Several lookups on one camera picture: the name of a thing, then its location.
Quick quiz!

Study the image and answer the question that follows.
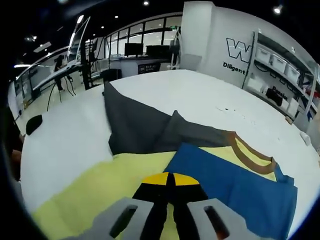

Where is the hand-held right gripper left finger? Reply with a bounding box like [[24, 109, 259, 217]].
[[74, 171, 173, 240]]

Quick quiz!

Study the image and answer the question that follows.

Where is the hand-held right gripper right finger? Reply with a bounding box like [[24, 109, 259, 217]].
[[172, 172, 253, 240]]

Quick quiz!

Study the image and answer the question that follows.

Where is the yellow blue grey garment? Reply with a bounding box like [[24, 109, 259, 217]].
[[31, 81, 298, 240]]

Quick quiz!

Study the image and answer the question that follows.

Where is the black oval object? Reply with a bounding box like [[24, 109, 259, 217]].
[[26, 114, 44, 136]]

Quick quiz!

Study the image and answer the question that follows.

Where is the white crumpled cloth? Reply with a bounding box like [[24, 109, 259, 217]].
[[299, 131, 312, 146]]

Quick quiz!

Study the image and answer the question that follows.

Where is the black bag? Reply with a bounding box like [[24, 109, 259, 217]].
[[265, 87, 285, 106]]

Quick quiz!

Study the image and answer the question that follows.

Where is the grey side desk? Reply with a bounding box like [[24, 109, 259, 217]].
[[32, 62, 83, 91]]

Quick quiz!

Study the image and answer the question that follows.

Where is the white storage bin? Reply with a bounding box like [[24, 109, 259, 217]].
[[284, 63, 301, 83], [271, 53, 287, 72], [257, 47, 272, 63]]

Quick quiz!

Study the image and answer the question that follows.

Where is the black computer monitor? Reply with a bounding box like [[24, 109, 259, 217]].
[[145, 44, 170, 58], [124, 42, 145, 57]]

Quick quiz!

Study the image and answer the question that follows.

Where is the grey metal shelf rack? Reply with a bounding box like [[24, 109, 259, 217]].
[[241, 28, 320, 121]]

